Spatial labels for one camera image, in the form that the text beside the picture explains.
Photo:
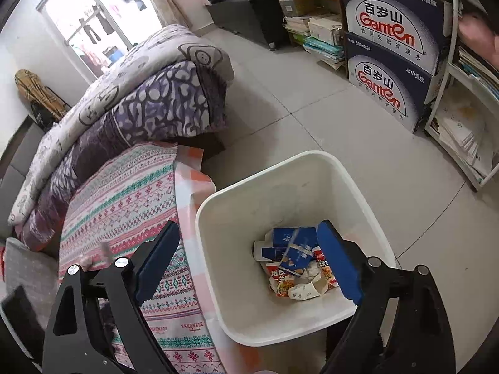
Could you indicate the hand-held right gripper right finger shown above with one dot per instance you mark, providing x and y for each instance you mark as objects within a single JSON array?
[{"x": 339, "y": 261}]

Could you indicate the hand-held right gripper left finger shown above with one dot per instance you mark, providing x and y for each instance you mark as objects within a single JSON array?
[{"x": 158, "y": 265}]

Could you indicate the blue cardboard carton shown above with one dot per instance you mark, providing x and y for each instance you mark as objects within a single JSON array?
[{"x": 296, "y": 255}]

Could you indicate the red noodle wrapper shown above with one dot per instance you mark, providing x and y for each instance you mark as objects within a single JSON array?
[{"x": 278, "y": 280}]

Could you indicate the white plastic waste bin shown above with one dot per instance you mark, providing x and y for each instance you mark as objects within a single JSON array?
[{"x": 280, "y": 191}]

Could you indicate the striped patterned blanket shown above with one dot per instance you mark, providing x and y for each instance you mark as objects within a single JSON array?
[{"x": 128, "y": 194}]

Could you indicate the pink checked sheet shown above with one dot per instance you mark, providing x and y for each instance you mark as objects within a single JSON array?
[{"x": 191, "y": 187}]

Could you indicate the grey dotted cushion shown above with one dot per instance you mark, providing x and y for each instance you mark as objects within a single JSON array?
[{"x": 31, "y": 268}]

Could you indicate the purple patterned quilt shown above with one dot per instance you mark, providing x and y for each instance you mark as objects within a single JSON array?
[{"x": 167, "y": 101}]

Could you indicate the grey bed headboard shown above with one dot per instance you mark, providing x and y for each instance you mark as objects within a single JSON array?
[{"x": 19, "y": 163}]

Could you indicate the blue white water carton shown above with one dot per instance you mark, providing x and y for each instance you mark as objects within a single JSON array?
[
  {"x": 390, "y": 19},
  {"x": 386, "y": 89}
]

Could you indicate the stack of white papers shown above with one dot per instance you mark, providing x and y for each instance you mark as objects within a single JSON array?
[{"x": 462, "y": 132}]

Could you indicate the white printed quilt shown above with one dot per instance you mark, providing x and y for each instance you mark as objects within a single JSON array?
[{"x": 128, "y": 66}]

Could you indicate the tan plaid cloth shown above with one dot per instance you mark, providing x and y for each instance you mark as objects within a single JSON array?
[{"x": 39, "y": 93}]

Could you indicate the stack of flat books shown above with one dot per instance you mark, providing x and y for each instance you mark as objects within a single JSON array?
[{"x": 323, "y": 52}]

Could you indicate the blue bucket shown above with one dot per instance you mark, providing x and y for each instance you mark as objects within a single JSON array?
[{"x": 112, "y": 54}]

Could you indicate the white shelf rack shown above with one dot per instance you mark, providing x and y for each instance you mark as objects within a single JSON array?
[{"x": 448, "y": 70}]

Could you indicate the white paper box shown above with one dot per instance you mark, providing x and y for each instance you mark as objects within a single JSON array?
[{"x": 325, "y": 29}]

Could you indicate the wooden bookshelf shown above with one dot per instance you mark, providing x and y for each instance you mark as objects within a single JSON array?
[{"x": 335, "y": 6}]

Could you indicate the grey small box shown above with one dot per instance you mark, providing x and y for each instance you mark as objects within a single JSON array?
[{"x": 292, "y": 7}]

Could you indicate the black storage ottoman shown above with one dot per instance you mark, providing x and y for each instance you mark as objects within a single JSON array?
[{"x": 253, "y": 15}]

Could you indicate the pink cloth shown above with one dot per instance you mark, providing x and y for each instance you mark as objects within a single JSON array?
[{"x": 477, "y": 33}]

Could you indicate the glass balcony door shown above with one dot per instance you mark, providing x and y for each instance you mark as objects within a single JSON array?
[{"x": 78, "y": 4}]

